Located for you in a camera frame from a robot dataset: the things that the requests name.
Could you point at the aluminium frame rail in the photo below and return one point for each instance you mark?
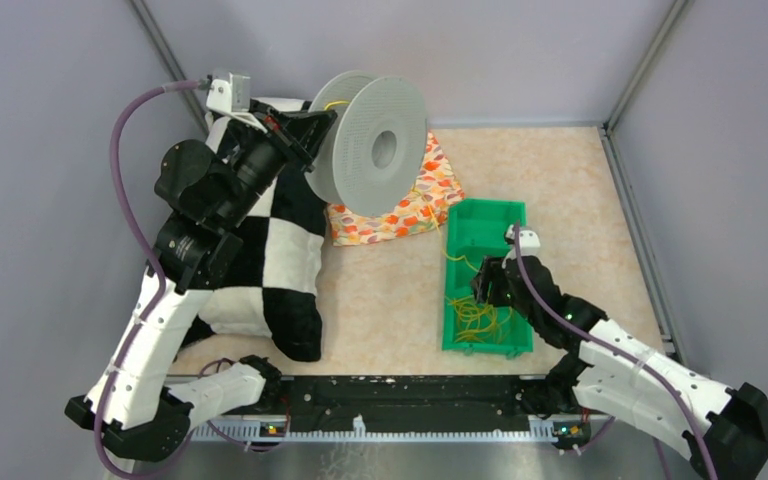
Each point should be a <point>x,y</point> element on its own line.
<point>357,424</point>

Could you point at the white perforated cable spool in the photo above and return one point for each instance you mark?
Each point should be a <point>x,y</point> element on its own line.
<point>372,155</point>

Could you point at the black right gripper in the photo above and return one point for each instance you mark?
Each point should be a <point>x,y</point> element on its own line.
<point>492,270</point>

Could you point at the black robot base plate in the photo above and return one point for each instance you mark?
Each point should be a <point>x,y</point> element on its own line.
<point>418,404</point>

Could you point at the green plastic compartment bin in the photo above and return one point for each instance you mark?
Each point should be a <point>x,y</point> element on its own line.
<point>476,320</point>

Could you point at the black white checkered pillow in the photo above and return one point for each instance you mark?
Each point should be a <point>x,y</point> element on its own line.
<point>270,288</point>

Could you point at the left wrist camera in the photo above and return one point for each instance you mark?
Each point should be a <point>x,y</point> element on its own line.
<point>229,93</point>

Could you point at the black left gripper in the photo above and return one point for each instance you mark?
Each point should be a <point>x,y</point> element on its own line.
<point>297,134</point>

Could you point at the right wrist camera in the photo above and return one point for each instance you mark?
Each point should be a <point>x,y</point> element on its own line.
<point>523,241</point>

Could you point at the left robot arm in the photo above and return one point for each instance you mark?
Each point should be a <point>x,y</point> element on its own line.
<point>211,186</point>

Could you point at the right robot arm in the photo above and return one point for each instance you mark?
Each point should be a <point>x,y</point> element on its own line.
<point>722,431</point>

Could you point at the floral orange fabric pouch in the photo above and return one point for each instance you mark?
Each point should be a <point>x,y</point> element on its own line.
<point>425,208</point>

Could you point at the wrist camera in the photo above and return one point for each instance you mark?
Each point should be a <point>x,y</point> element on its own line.
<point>523,241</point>
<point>229,93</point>

